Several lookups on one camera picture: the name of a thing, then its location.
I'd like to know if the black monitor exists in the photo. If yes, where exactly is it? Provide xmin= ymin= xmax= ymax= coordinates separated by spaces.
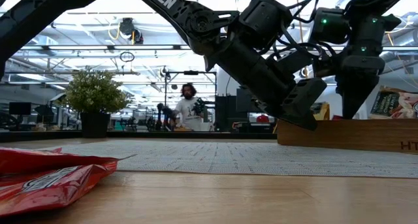
xmin=235 ymin=88 xmax=261 ymax=114

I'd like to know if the black camera gantry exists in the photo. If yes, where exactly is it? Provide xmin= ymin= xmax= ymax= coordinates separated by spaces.
xmin=163 ymin=70 xmax=218 ymax=132

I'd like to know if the dark office chair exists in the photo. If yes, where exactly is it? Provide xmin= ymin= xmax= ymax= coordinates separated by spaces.
xmin=34 ymin=104 xmax=55 ymax=125

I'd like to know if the long light strip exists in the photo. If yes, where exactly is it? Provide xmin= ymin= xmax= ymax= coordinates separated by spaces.
xmin=19 ymin=44 xmax=418 ymax=52

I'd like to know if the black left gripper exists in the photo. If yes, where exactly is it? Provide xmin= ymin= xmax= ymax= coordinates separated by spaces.
xmin=205 ymin=37 xmax=318 ymax=132

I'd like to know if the grey woven placemat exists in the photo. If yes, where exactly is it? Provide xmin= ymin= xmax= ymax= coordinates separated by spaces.
xmin=42 ymin=139 xmax=418 ymax=179

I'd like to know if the person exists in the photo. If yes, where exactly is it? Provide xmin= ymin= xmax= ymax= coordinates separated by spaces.
xmin=172 ymin=82 xmax=207 ymax=133

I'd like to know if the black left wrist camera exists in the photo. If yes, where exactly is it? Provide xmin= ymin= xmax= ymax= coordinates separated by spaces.
xmin=282 ymin=78 xmax=327 ymax=122

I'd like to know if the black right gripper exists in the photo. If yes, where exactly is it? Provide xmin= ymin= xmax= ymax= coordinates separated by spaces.
xmin=336 ymin=54 xmax=386 ymax=120

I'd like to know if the black cabinet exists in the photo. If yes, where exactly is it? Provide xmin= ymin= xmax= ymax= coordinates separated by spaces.
xmin=214 ymin=95 xmax=238 ymax=133

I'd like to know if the wooden tea box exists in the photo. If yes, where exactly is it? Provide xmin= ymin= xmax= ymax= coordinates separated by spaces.
xmin=276 ymin=118 xmax=418 ymax=155

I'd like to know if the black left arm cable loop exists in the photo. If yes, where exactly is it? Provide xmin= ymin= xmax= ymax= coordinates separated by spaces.
xmin=277 ymin=18 xmax=330 ymax=60

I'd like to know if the dark desk monitor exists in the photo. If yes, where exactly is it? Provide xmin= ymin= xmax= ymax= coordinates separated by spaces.
xmin=8 ymin=102 xmax=33 ymax=116

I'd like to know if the beige vanilla tea packet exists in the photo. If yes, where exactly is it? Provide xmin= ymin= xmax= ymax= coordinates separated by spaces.
xmin=370 ymin=86 xmax=418 ymax=120

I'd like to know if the green potted plant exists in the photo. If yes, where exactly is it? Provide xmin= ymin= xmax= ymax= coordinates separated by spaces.
xmin=63 ymin=70 xmax=131 ymax=139

